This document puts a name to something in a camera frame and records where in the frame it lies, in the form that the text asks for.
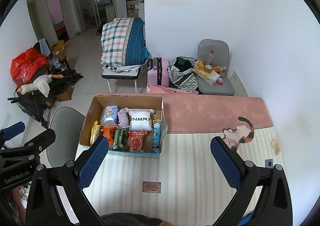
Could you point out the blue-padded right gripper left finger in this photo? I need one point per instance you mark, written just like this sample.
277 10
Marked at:
44 206

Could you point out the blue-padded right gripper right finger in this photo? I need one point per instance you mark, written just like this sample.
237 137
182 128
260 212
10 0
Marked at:
262 194

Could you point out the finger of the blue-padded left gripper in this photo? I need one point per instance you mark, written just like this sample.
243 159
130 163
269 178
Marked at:
11 132

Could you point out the yellow silver snack packet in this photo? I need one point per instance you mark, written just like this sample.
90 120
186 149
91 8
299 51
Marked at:
95 132

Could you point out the orange snack packet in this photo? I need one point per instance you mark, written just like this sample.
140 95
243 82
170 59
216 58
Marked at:
108 133

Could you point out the green snack packet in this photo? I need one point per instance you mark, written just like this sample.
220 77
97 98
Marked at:
121 136

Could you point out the blue tissue pack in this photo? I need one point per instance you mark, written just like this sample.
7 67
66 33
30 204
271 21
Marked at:
110 115

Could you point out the red snack packet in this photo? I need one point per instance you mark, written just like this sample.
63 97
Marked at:
137 139

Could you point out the purple fuzzy cloth bundle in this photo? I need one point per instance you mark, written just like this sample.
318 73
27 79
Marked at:
123 118

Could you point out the white pouch black lettering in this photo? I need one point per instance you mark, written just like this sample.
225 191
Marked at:
140 119

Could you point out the long blue snack packet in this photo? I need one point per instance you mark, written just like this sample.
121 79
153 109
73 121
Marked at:
157 130

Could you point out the grey smartphone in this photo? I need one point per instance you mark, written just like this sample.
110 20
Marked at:
269 163

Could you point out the grey plastic chair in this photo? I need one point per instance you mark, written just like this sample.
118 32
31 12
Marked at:
67 124

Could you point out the white goose plush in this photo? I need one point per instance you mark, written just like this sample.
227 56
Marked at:
41 84

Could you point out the red plastic bag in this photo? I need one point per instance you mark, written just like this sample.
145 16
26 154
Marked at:
25 66

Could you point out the open cardboard box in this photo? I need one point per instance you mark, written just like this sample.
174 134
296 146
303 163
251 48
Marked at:
96 111

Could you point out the yellow cardboard box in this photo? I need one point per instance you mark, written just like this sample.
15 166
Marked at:
59 50

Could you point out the pink suitcase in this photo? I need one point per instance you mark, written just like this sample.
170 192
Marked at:
157 72

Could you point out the white tissue box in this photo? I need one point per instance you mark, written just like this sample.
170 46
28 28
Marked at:
210 78

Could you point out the folded plaid quilt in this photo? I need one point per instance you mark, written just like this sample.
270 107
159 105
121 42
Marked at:
123 43

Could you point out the patterned tote bag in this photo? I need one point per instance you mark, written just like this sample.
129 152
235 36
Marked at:
181 72

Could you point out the tape roll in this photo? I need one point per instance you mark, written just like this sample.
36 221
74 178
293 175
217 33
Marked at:
208 68

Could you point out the clear plastic bottle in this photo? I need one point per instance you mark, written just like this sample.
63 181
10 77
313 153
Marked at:
210 58

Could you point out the grey cushioned chair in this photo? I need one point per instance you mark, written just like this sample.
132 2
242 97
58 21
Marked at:
220 65

